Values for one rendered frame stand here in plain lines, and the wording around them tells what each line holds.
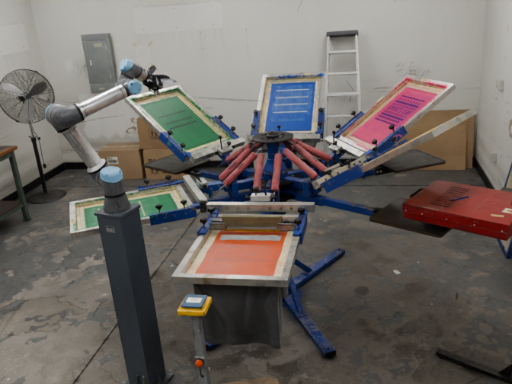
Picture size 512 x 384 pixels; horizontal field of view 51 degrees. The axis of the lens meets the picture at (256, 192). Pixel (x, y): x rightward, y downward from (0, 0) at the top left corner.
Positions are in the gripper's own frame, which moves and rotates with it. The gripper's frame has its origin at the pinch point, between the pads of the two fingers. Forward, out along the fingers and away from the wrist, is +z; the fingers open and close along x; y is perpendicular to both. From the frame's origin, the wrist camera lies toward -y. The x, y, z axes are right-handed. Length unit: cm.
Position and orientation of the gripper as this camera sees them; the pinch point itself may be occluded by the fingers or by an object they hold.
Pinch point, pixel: (168, 87)
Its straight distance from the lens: 331.2
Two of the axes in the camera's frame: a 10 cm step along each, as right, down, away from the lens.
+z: 5.9, 2.6, 7.6
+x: 7.8, -4.1, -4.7
